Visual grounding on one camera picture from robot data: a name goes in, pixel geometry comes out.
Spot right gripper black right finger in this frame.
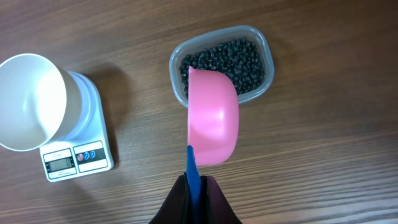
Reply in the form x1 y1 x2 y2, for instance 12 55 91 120
200 175 242 224

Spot clear plastic container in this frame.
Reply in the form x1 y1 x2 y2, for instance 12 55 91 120
169 26 275 107

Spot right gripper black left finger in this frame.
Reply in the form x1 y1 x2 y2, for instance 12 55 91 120
149 174 188 224

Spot white digital kitchen scale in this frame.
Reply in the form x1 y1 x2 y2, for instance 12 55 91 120
40 72 114 182

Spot white bowl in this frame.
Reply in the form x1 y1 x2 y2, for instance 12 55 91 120
1 54 89 152

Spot black beans in container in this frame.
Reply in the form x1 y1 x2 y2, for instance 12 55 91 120
178 37 265 95

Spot pink scoop blue handle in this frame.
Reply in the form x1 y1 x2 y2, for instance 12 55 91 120
186 66 239 223

